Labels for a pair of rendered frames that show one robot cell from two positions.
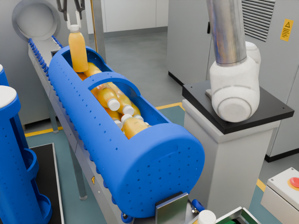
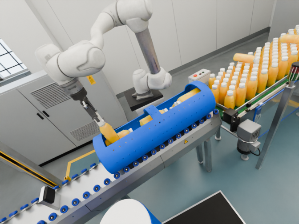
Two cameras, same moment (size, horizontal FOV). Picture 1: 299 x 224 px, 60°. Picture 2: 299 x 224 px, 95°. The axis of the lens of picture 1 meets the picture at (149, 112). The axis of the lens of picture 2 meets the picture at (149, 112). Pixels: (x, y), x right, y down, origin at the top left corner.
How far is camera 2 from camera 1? 1.16 m
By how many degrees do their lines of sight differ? 60
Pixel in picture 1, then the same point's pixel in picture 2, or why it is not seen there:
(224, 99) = (169, 78)
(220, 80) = (163, 75)
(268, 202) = not seen: hidden behind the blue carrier
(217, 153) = not seen: hidden behind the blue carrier
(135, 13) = not seen: outside the picture
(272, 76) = (102, 99)
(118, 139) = (200, 94)
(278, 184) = (195, 78)
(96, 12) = (12, 153)
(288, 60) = (103, 88)
